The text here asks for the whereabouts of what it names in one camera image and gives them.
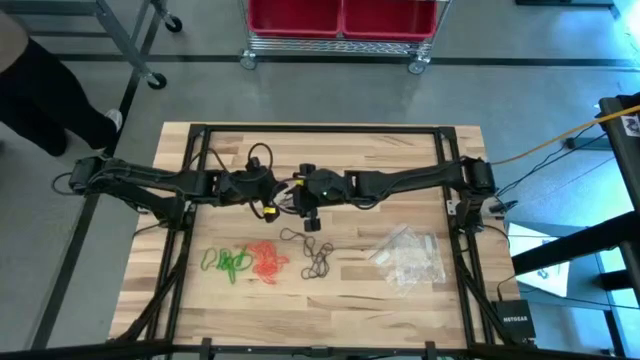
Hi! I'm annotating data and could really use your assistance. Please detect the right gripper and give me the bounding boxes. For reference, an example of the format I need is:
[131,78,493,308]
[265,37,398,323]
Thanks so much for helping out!
[293,162,355,233]

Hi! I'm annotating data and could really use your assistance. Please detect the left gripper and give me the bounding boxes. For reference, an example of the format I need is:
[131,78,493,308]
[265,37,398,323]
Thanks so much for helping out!
[217,156,281,225]

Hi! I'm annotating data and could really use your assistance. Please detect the black rubber band pile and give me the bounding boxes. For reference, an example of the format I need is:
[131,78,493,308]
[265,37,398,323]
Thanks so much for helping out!
[279,226,335,281]

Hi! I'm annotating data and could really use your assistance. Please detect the orange rubber band pile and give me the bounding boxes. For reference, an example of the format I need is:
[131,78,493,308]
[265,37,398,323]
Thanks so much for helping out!
[243,239,292,287]

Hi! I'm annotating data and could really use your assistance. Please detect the green rubber band pile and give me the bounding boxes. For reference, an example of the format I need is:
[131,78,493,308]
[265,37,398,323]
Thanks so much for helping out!
[200,244,255,286]

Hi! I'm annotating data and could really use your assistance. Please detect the red plastic bin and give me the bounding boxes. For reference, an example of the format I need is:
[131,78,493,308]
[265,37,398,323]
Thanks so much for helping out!
[341,0,440,43]
[247,0,344,40]

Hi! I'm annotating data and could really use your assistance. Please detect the person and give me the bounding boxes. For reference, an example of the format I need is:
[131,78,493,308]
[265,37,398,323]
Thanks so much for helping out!
[0,12,124,158]

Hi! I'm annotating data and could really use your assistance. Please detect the white paper sheet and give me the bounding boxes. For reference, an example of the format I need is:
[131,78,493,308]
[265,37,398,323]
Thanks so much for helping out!
[506,222,571,298]

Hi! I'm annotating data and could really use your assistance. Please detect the black stand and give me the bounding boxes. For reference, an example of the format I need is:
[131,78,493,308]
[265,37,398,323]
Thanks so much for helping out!
[509,92,640,359]

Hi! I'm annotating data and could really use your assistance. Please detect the black aluminium table frame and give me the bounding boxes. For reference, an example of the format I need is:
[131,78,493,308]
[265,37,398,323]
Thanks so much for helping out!
[0,123,640,360]

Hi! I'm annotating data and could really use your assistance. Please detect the chrome wire shelf cart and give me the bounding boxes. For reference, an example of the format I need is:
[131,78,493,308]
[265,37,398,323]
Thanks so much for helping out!
[238,0,454,76]

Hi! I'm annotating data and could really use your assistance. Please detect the black cable bundle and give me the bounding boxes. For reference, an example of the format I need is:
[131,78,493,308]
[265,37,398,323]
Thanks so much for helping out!
[110,227,194,346]

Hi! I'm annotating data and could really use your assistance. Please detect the grey wheeled table frame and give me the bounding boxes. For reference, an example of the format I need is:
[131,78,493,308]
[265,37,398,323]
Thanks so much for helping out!
[0,0,184,92]

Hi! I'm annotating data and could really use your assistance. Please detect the black Netgear network switch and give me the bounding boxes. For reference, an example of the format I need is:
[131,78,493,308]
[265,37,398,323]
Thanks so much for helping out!
[491,298,537,346]

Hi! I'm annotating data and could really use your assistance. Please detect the black floor cables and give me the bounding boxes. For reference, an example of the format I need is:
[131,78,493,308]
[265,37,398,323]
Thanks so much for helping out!
[496,130,617,197]

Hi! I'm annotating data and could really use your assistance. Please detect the yellow cable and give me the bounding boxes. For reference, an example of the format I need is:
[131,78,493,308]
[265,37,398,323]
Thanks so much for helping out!
[488,103,640,167]

